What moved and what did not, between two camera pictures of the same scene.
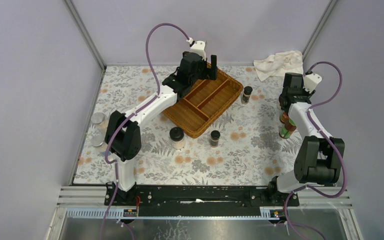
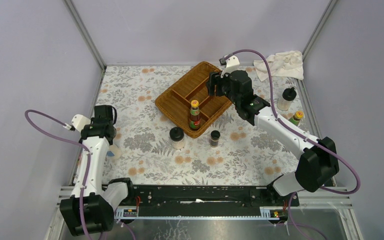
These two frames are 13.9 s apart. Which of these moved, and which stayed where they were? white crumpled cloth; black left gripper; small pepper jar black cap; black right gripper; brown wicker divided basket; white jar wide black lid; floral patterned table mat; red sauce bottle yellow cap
Moved: red sauce bottle yellow cap; black left gripper; black right gripper
Stayed: white crumpled cloth; brown wicker divided basket; white jar wide black lid; floral patterned table mat; small pepper jar black cap
